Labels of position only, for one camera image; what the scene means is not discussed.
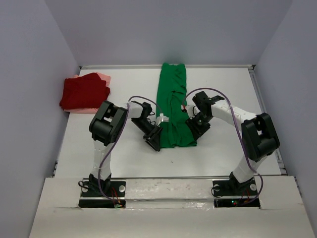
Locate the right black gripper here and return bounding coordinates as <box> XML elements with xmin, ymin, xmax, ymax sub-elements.
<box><xmin>185</xmin><ymin>112</ymin><xmax>212</xmax><ymax>141</ymax></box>

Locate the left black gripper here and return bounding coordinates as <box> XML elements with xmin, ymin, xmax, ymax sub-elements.
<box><xmin>131</xmin><ymin>118</ymin><xmax>163</xmax><ymax>152</ymax></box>

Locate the green t shirt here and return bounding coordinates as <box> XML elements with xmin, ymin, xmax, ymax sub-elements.
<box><xmin>156</xmin><ymin>62</ymin><xmax>197</xmax><ymax>148</ymax></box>

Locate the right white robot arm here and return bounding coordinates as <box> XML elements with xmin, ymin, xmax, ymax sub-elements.
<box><xmin>181</xmin><ymin>88</ymin><xmax>280</xmax><ymax>198</ymax></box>

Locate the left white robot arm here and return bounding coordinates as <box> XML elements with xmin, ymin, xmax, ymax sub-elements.
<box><xmin>89</xmin><ymin>101</ymin><xmax>162</xmax><ymax>196</ymax></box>

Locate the white front platform board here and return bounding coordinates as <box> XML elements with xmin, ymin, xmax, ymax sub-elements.
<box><xmin>30</xmin><ymin>176</ymin><xmax>315</xmax><ymax>238</ymax></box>

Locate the pink folded t shirt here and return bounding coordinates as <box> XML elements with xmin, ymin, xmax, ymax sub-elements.
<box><xmin>64</xmin><ymin>72</ymin><xmax>111</xmax><ymax>114</ymax></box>

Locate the red folded t shirt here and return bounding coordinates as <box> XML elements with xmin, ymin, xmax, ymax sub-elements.
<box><xmin>59</xmin><ymin>72</ymin><xmax>110</xmax><ymax>110</ymax></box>

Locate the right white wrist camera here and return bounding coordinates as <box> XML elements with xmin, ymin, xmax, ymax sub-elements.
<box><xmin>181</xmin><ymin>105</ymin><xmax>199</xmax><ymax>119</ymax></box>

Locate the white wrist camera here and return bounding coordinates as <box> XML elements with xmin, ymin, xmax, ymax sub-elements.
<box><xmin>156</xmin><ymin>113</ymin><xmax>169</xmax><ymax>126</ymax></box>
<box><xmin>181</xmin><ymin>105</ymin><xmax>199</xmax><ymax>119</ymax></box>

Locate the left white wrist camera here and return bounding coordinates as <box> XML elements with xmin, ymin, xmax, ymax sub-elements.
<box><xmin>156</xmin><ymin>113</ymin><xmax>169</xmax><ymax>126</ymax></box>

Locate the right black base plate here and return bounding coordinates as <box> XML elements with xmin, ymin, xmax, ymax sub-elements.
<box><xmin>211</xmin><ymin>179</ymin><xmax>261</xmax><ymax>208</ymax></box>

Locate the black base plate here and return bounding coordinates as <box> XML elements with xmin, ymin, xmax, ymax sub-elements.
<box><xmin>78</xmin><ymin>180</ymin><xmax>126</xmax><ymax>209</ymax></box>
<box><xmin>211</xmin><ymin>179</ymin><xmax>261</xmax><ymax>208</ymax></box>

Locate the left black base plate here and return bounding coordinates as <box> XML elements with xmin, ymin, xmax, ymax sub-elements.
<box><xmin>78</xmin><ymin>180</ymin><xmax>126</xmax><ymax>209</ymax></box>

